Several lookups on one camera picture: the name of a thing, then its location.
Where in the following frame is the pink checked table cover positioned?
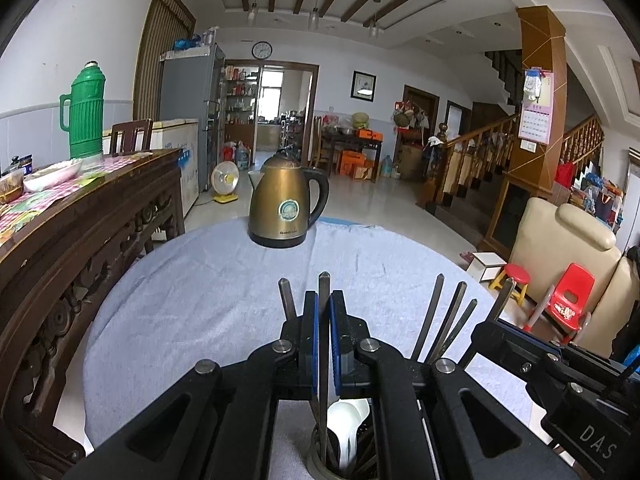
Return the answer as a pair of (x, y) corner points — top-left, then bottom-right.
(0, 152), (151, 248)

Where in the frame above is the metal utensil holder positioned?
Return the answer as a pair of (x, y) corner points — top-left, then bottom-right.
(307, 422), (386, 480)

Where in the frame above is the brown slatted door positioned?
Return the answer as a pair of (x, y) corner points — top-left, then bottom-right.
(132, 0), (197, 121)

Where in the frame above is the small white stool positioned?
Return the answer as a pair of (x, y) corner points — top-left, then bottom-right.
(470, 251), (508, 283)

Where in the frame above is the white plastic spoon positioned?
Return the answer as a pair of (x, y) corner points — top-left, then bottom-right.
(350, 399), (372, 441)
(327, 402), (358, 466)

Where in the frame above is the red round stool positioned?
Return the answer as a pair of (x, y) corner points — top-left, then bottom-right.
(489, 263), (532, 306)

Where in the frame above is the white shallow bowl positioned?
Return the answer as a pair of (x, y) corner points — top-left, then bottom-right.
(22, 159), (85, 192)

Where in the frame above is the green thermos flask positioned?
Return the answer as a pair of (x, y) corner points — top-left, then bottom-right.
(59, 61), (107, 160)

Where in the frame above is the pink wall calendar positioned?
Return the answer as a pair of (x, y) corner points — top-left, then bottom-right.
(517, 71), (555, 143)

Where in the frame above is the grey refrigerator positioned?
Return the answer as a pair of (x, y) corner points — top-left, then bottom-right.
(159, 44), (227, 193)

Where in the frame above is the light blue tablecloth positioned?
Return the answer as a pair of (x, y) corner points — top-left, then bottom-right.
(82, 217), (546, 480)

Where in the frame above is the white chest freezer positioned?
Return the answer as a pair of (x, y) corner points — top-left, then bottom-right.
(102, 117), (201, 221)

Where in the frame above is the dark wooden dining table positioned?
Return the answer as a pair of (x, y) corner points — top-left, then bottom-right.
(320, 130), (383, 183)

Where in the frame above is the wooden dining chair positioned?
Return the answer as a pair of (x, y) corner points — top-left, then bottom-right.
(311, 116), (333, 176)

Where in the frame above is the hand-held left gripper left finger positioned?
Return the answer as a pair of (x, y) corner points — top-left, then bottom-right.
(65, 290), (323, 480)

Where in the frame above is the glass display shelf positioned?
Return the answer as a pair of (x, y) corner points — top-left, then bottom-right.
(224, 65), (261, 143)

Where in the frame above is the red plastic child chair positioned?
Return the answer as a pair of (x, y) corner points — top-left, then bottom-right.
(530, 262), (597, 346)

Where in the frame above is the round electric heater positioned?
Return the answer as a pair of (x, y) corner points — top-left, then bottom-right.
(210, 161), (242, 204)

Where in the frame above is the dark wooden chair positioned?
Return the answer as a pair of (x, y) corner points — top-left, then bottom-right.
(109, 118), (154, 156)

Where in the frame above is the bronze electric kettle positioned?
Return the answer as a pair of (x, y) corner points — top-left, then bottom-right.
(247, 152), (330, 249)

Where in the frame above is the hanging plastic bag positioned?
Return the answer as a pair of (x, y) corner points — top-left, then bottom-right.
(522, 67), (543, 106)

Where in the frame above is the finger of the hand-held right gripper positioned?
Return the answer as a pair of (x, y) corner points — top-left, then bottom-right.
(517, 357), (601, 413)
(471, 320), (568, 363)

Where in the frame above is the wooden stair railing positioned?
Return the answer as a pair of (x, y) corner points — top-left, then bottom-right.
(425, 112), (521, 206)

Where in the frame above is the carved wooden sideboard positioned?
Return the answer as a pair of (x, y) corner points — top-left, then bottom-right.
(0, 149), (187, 466)

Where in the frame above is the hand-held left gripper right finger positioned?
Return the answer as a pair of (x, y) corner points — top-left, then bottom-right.
(329, 290), (576, 480)

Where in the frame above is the dark chopstick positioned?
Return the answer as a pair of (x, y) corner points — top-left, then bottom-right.
(457, 277), (518, 371)
(437, 298), (479, 361)
(424, 281), (468, 363)
(411, 273), (447, 362)
(278, 277), (300, 322)

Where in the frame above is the wooden pillar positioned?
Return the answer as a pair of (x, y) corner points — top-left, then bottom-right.
(492, 6), (568, 261)

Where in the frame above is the framed wall picture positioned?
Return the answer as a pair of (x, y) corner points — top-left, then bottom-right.
(350, 70), (377, 102)

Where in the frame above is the cream leather sofa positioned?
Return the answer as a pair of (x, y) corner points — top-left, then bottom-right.
(507, 197), (640, 331)

